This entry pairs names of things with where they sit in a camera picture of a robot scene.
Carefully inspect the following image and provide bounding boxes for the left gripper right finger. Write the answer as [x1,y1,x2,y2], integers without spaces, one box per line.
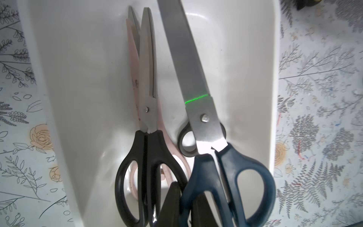
[191,194,218,227]

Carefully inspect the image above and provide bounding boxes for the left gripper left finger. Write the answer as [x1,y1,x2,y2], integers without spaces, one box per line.
[156,182,181,227]

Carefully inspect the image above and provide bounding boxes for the blue handled scissors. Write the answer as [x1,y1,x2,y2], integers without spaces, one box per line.
[158,1,276,227]

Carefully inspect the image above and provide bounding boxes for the rose gold scissors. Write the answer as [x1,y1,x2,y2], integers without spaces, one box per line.
[126,6,191,199]

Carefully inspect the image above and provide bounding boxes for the silver black handled scissors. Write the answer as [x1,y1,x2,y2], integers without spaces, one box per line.
[114,7,188,227]

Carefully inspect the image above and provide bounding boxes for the medium black handled scissors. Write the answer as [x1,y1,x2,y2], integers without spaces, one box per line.
[177,121,230,162]

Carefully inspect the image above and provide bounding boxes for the white plastic storage box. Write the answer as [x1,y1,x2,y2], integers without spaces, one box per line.
[18,1,280,227]

